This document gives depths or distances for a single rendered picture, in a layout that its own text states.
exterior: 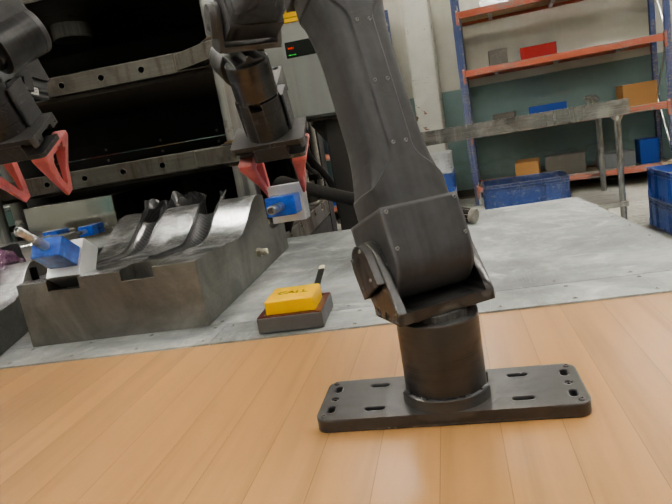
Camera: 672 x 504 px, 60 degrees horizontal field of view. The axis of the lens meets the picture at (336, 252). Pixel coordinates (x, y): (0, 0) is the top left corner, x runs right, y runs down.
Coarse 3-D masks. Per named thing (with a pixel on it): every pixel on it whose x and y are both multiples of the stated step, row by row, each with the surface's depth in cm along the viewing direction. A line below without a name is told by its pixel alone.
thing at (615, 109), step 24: (504, 120) 398; (528, 120) 395; (552, 120) 392; (576, 120) 389; (600, 120) 443; (432, 144) 412; (600, 144) 446; (600, 168) 451; (600, 192) 450; (624, 192) 398; (624, 216) 401
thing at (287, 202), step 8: (280, 184) 88; (288, 184) 85; (296, 184) 85; (272, 192) 85; (280, 192) 85; (288, 192) 85; (296, 192) 84; (304, 192) 87; (272, 200) 81; (280, 200) 81; (288, 200) 81; (296, 200) 82; (304, 200) 86; (272, 208) 78; (280, 208) 79; (288, 208) 81; (296, 208) 81; (304, 208) 85; (272, 216) 82; (280, 216) 86; (288, 216) 86; (296, 216) 85; (304, 216) 85
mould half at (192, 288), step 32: (128, 224) 106; (160, 224) 104; (224, 224) 100; (256, 224) 105; (128, 256) 93; (192, 256) 79; (224, 256) 86; (256, 256) 102; (32, 288) 80; (96, 288) 78; (128, 288) 78; (160, 288) 77; (192, 288) 76; (224, 288) 85; (32, 320) 81; (64, 320) 80; (96, 320) 79; (128, 320) 79; (160, 320) 78; (192, 320) 77
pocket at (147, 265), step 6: (132, 264) 82; (138, 264) 82; (144, 264) 82; (150, 264) 81; (156, 264) 81; (120, 270) 78; (126, 270) 80; (132, 270) 81; (138, 270) 82; (144, 270) 82; (150, 270) 82; (120, 276) 78; (126, 276) 80; (132, 276) 81; (138, 276) 82; (144, 276) 82; (150, 276) 82
